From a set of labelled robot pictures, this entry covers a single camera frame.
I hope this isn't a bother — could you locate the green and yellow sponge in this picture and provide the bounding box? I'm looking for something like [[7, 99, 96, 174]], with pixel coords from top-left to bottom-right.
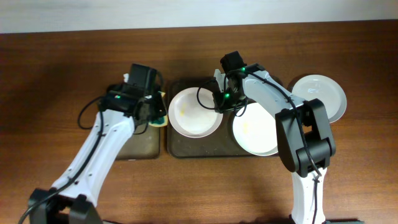
[[149, 91, 169, 128]]

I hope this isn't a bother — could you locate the pale pink plate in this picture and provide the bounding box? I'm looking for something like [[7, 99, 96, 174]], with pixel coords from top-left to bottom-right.
[[168, 87, 223, 138]]

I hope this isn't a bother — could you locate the pale blue plate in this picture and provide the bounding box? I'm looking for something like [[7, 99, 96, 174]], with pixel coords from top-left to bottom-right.
[[292, 75, 347, 123]]

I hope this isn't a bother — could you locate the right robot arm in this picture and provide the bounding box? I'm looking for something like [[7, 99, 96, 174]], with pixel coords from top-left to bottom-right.
[[213, 51, 336, 223]]

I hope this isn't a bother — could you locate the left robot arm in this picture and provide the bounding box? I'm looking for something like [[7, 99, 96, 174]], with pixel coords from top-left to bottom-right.
[[19, 63, 167, 223]]

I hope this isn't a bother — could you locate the large brown serving tray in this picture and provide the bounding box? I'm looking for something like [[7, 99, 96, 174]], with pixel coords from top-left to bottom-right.
[[167, 77, 253, 159]]

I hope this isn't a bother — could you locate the small black water tray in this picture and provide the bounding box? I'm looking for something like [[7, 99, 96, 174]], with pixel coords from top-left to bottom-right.
[[107, 83, 162, 161]]

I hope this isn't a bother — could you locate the pale green plate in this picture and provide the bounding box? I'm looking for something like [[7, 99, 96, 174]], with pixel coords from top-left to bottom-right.
[[232, 103, 278, 156]]

